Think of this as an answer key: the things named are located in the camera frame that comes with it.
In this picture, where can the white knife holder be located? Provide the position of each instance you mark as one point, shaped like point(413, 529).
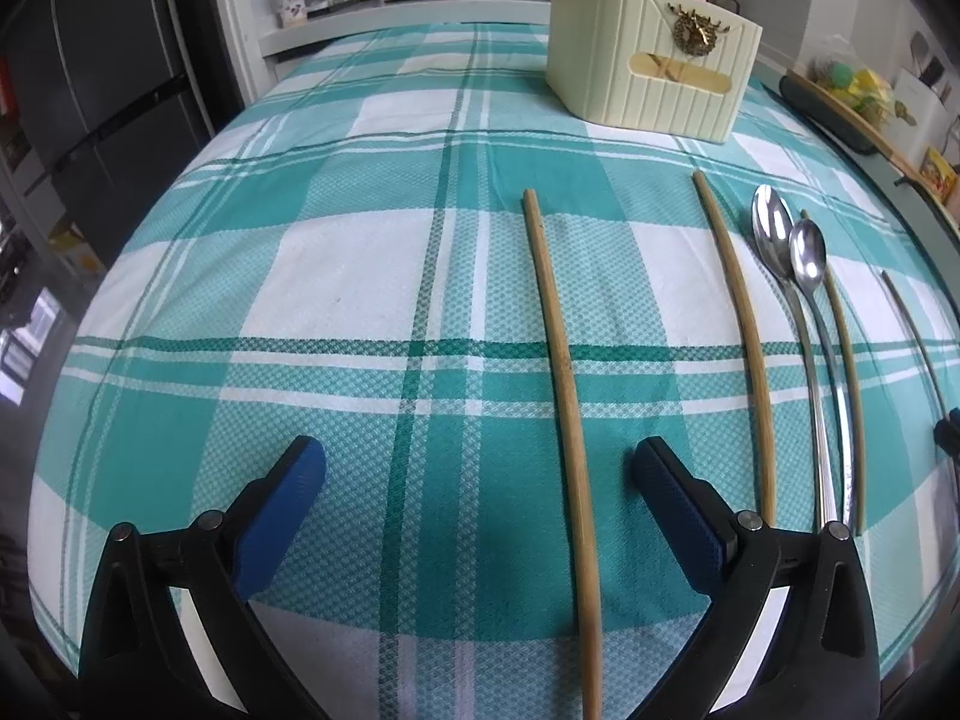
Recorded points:
point(926, 116)

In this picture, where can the black plastic tray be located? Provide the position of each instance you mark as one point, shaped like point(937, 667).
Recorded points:
point(825, 116)

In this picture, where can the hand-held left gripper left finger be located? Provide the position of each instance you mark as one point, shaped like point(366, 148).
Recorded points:
point(277, 525)

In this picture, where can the black kitchen utensil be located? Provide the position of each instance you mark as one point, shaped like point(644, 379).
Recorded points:
point(930, 64)

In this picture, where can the dark grey refrigerator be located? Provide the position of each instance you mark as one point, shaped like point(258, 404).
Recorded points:
point(97, 90)

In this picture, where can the teal checked tablecloth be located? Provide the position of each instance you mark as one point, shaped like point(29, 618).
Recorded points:
point(300, 277)

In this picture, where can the white label spice jar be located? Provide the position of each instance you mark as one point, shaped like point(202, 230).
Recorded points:
point(291, 4)

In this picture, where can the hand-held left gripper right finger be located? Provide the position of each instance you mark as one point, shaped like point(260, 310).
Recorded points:
point(682, 532)

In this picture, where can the steel spoon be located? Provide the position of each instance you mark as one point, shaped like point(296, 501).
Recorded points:
point(808, 255)
point(771, 225)

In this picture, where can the yellow cardboard box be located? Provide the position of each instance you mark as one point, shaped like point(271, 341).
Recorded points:
point(75, 251)

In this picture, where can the yellow printed container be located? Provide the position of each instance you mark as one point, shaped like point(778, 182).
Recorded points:
point(941, 174)

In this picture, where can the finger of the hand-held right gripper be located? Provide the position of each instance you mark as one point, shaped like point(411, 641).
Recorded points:
point(949, 435)

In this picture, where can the wooden cutting board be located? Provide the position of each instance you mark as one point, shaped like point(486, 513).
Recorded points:
point(862, 120)

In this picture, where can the cream ribbed utensil holder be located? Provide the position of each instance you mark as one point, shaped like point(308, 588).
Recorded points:
point(615, 52)

